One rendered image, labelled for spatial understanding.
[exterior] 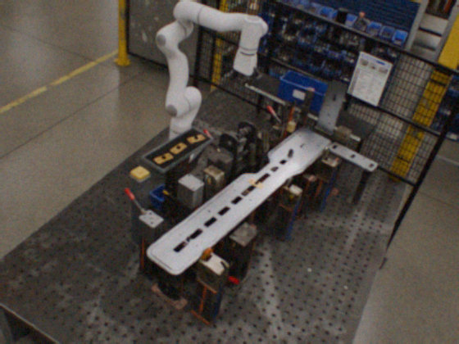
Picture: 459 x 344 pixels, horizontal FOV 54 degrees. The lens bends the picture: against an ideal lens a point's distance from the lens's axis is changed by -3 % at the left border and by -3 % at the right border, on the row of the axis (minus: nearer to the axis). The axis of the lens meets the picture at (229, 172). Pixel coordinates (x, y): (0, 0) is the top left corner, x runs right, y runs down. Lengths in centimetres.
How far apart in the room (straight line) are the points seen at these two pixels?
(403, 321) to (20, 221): 275
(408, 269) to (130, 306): 224
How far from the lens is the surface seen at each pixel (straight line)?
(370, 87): 299
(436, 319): 351
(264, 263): 239
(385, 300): 343
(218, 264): 187
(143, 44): 525
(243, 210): 219
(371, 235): 275
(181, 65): 244
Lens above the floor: 250
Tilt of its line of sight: 39 degrees down
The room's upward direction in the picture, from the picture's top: 10 degrees clockwise
